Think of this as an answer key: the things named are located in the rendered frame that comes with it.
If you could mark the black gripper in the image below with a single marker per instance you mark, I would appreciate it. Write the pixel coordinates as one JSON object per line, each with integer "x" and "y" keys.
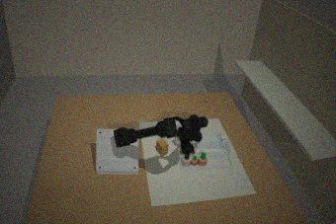
{"x": 187, "y": 146}

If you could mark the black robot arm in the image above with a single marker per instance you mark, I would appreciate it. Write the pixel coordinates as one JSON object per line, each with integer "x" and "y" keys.
{"x": 166, "y": 128}

